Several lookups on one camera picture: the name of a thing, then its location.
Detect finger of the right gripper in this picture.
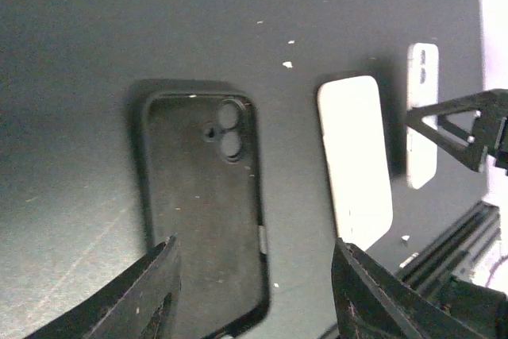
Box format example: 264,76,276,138
406,89,507,173

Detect beige phone case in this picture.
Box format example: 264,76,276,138
317,75,393,250

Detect white smartphone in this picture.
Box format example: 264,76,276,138
405,42,441,191

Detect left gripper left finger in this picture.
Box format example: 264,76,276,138
28,237,181,338

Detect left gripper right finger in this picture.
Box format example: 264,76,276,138
331,239,496,338

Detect black aluminium front rail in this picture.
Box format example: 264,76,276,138
317,202,501,339

